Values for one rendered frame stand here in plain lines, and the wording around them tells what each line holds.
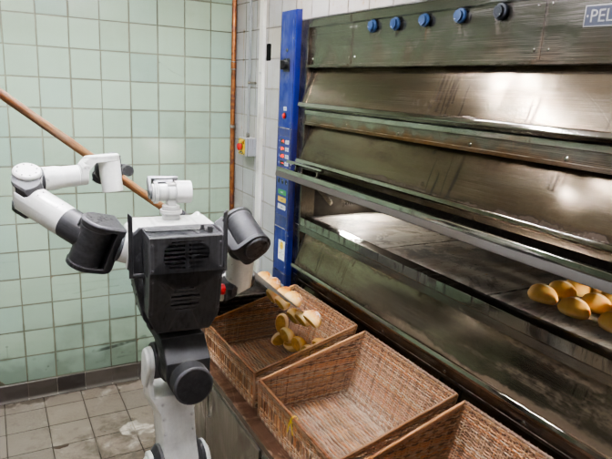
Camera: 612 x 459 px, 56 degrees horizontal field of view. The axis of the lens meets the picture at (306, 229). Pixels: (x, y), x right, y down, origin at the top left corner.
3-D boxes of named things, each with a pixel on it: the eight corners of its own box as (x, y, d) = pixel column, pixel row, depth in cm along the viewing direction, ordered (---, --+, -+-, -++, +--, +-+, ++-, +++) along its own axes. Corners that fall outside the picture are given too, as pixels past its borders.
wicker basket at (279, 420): (361, 389, 243) (365, 328, 237) (453, 467, 195) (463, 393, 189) (254, 415, 221) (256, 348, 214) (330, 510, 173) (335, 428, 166)
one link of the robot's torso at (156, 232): (246, 337, 166) (249, 216, 158) (123, 353, 152) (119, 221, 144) (218, 302, 192) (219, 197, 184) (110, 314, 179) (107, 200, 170)
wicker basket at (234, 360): (293, 333, 295) (296, 282, 288) (356, 384, 247) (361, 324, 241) (202, 351, 271) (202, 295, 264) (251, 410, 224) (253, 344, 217)
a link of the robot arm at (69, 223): (70, 241, 169) (107, 265, 166) (47, 247, 160) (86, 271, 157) (83, 207, 166) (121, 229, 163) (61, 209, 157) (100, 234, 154)
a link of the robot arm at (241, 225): (264, 261, 183) (269, 230, 173) (238, 270, 178) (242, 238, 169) (248, 238, 189) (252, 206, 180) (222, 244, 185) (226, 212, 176)
